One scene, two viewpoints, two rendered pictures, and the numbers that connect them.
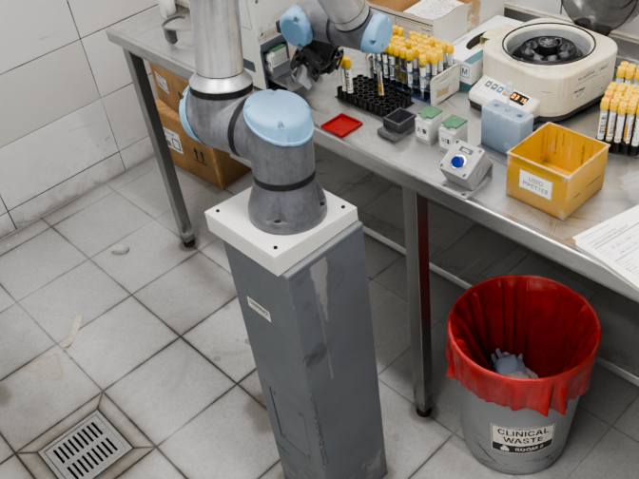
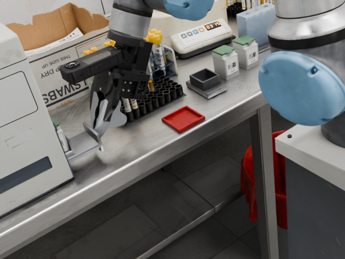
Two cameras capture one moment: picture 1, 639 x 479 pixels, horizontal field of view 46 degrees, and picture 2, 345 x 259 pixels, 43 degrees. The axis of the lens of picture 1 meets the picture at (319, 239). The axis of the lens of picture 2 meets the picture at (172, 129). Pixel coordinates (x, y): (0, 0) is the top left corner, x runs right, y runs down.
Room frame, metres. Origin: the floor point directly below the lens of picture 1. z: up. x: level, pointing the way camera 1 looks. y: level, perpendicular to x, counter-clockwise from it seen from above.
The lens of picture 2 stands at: (1.36, 0.70, 1.39)
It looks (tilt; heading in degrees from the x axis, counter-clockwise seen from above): 34 degrees down; 280
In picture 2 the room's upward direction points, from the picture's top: 12 degrees counter-clockwise
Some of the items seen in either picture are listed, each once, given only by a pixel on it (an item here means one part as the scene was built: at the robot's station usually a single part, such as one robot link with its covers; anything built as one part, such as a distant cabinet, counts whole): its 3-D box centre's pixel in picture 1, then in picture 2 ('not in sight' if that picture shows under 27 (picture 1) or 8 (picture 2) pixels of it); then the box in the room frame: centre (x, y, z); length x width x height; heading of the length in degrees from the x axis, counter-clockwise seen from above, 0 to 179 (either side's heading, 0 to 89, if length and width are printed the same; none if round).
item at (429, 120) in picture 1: (429, 124); (225, 62); (1.37, -0.27, 0.91); 0.05 x 0.04 x 0.07; 128
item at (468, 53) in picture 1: (488, 47); not in sight; (1.65, -0.47, 0.92); 0.24 x 0.12 x 0.10; 128
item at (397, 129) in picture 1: (399, 123); (205, 81); (1.42, -0.21, 0.89); 0.09 x 0.05 x 0.04; 126
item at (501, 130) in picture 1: (506, 131); (257, 28); (1.28, -0.41, 0.92); 0.10 x 0.07 x 0.10; 33
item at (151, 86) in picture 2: (379, 83); (149, 79); (1.55, -0.19, 0.93); 0.01 x 0.01 x 0.10
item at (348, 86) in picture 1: (372, 79); (140, 82); (1.57, -0.18, 0.93); 0.17 x 0.09 x 0.11; 38
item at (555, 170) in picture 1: (555, 170); not in sight; (1.13, -0.46, 0.93); 0.13 x 0.13 x 0.10; 37
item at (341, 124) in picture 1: (341, 124); (183, 118); (1.47, -0.09, 0.88); 0.07 x 0.07 x 0.01; 38
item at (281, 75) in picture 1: (270, 67); (45, 156); (1.72, 0.06, 0.92); 0.21 x 0.07 x 0.05; 38
